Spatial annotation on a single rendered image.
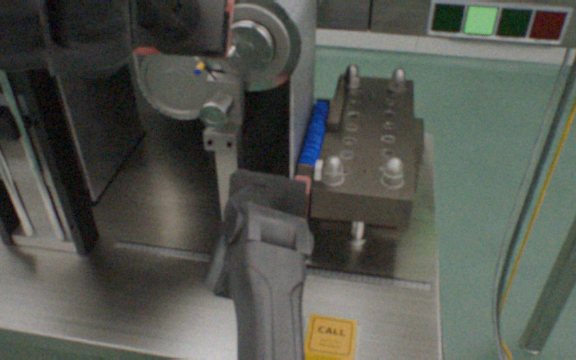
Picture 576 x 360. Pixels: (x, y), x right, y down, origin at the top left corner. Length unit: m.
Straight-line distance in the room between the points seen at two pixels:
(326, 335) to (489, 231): 1.70
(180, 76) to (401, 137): 0.41
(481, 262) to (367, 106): 1.32
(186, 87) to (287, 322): 0.48
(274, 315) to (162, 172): 0.71
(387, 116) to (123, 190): 0.53
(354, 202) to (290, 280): 0.39
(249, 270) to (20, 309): 0.53
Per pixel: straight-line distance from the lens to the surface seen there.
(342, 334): 0.80
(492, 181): 2.71
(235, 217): 0.55
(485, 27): 1.11
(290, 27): 0.77
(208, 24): 0.55
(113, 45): 0.42
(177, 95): 0.87
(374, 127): 1.02
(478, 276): 2.23
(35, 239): 1.03
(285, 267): 0.51
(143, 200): 1.08
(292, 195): 0.70
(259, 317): 0.47
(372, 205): 0.87
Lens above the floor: 1.57
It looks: 39 degrees down
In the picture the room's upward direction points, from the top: straight up
